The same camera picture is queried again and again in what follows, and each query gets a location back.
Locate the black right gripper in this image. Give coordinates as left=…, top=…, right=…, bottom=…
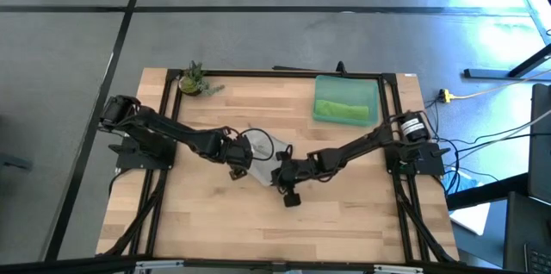
left=270, top=146, right=311, bottom=209

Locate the grey microfiber towel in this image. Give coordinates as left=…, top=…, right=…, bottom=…
left=243, top=129, right=294, bottom=187

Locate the green microfiber towel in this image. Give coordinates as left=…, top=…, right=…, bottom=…
left=313, top=99, right=371, bottom=122

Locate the teal translucent plastic basket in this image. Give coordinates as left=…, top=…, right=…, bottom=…
left=313, top=74, right=381, bottom=128

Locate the small potted succulent plant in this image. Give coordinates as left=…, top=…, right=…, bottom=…
left=178, top=60, right=226, bottom=97

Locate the blue floor item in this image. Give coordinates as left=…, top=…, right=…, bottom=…
left=449, top=170, right=480, bottom=193

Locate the white paper sheet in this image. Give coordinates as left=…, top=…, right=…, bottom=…
left=449, top=202, right=492, bottom=236

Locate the grey chair base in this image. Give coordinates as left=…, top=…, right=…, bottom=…
left=0, top=153, right=34, bottom=171

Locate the black desk leg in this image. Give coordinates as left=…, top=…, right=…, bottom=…
left=463, top=43, right=551, bottom=79

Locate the dark side desk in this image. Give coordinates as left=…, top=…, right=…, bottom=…
left=503, top=191, right=551, bottom=273

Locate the black keyboard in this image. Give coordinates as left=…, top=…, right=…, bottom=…
left=523, top=242, right=551, bottom=274

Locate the dark monitor panel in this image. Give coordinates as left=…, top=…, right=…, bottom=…
left=528, top=83, right=551, bottom=204

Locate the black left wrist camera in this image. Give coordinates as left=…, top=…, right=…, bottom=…
left=232, top=139, right=254, bottom=164

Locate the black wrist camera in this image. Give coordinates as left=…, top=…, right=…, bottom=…
left=232, top=139, right=254, bottom=164
left=283, top=159, right=309, bottom=180

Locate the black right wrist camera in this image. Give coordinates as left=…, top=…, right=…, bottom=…
left=283, top=159, right=309, bottom=180

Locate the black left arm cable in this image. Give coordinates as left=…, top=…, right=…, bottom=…
left=238, top=128, right=276, bottom=162

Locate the black aluminium table frame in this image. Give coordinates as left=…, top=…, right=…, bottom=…
left=96, top=67, right=464, bottom=274

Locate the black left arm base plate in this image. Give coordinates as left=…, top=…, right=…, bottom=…
left=109, top=135, right=177, bottom=171

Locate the silver aluminium bracket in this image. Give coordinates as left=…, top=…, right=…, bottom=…
left=373, top=264, right=424, bottom=274
left=135, top=259, right=185, bottom=271

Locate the black clamp mount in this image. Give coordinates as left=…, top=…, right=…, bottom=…
left=272, top=60, right=348, bottom=73

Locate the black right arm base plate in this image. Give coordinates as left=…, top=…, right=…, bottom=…
left=384, top=140, right=449, bottom=176

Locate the beige floor cable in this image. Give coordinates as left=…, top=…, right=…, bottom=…
left=449, top=69, right=551, bottom=101

